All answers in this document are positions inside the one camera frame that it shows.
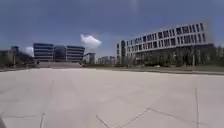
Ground white building with dark windows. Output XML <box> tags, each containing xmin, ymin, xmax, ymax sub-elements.
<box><xmin>116</xmin><ymin>21</ymin><xmax>216</xmax><ymax>66</ymax></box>

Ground wide stone steps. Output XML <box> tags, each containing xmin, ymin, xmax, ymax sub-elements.
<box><xmin>35</xmin><ymin>61</ymin><xmax>84</xmax><ymax>70</ymax></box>

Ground low building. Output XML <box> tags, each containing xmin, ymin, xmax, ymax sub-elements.
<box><xmin>0</xmin><ymin>45</ymin><xmax>36</xmax><ymax>69</ymax></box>

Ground row of trees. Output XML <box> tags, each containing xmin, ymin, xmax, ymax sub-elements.
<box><xmin>118</xmin><ymin>44</ymin><xmax>224</xmax><ymax>68</ymax></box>

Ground pale concrete slab pavement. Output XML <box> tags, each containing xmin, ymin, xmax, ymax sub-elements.
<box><xmin>0</xmin><ymin>67</ymin><xmax>224</xmax><ymax>128</ymax></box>

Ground blue glass building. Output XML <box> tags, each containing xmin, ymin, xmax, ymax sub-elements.
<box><xmin>32</xmin><ymin>42</ymin><xmax>86</xmax><ymax>63</ymax></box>

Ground distant buildings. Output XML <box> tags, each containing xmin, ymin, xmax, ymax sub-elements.
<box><xmin>82</xmin><ymin>52</ymin><xmax>118</xmax><ymax>66</ymax></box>

